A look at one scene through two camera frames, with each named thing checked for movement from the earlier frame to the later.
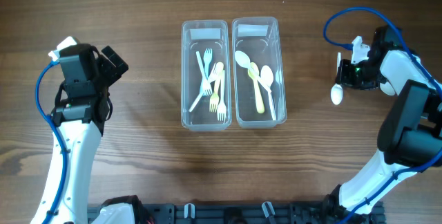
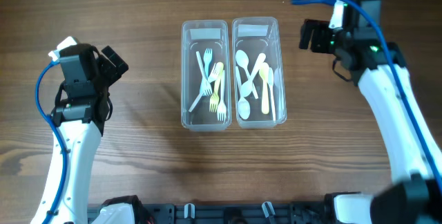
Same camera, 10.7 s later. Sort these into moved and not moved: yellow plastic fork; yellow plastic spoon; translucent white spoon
Moved: translucent white spoon; yellow plastic spoon
Not moved: yellow plastic fork
